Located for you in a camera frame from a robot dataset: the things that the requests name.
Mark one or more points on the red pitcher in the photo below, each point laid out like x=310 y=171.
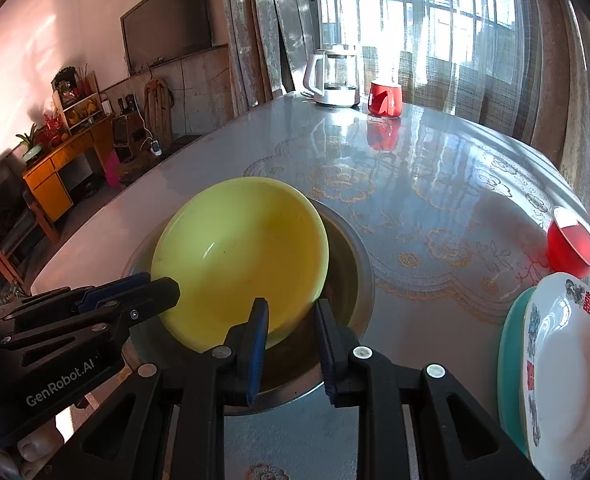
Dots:
x=390 y=102

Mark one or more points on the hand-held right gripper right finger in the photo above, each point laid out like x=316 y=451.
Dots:
x=327 y=360

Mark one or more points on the grey patterned curtain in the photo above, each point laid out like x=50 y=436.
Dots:
x=580 y=85
x=270 y=35

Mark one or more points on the white glass kettle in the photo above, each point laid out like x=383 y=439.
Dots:
x=337 y=97

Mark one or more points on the stainless steel bowl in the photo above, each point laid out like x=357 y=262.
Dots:
x=347 y=285

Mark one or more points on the person's left hand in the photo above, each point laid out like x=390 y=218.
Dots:
x=40 y=447

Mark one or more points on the wooden shelf with ornaments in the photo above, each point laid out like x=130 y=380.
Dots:
x=77 y=105

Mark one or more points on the cyan plate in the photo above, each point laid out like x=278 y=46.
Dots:
x=510 y=360

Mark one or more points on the pink plastic object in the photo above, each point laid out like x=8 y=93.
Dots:
x=112 y=172

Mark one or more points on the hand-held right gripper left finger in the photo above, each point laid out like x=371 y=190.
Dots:
x=257 y=350

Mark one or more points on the small red bowl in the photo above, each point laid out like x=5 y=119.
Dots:
x=570 y=250

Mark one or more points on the orange wooden cabinet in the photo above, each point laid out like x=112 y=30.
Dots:
x=47 y=180

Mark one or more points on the wooden chair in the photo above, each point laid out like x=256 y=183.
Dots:
x=157 y=105

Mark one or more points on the wall television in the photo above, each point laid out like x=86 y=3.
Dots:
x=167 y=20

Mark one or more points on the white power strip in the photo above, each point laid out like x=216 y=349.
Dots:
x=156 y=148

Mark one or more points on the potted plant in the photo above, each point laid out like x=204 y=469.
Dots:
x=30 y=145

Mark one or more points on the small brown side table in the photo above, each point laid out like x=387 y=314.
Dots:
x=127 y=135

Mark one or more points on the floral lace tablecloth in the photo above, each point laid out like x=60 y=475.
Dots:
x=425 y=240

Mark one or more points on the yellow plastic bowl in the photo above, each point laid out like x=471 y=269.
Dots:
x=235 y=260

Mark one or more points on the window with metal grille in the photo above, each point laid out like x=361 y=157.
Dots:
x=400 y=10

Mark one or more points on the sheer curtain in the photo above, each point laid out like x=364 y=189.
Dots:
x=450 y=60

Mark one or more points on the white plate with red print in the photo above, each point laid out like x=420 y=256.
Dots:
x=570 y=360

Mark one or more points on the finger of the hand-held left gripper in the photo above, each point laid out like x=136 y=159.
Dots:
x=145 y=300
x=110 y=290

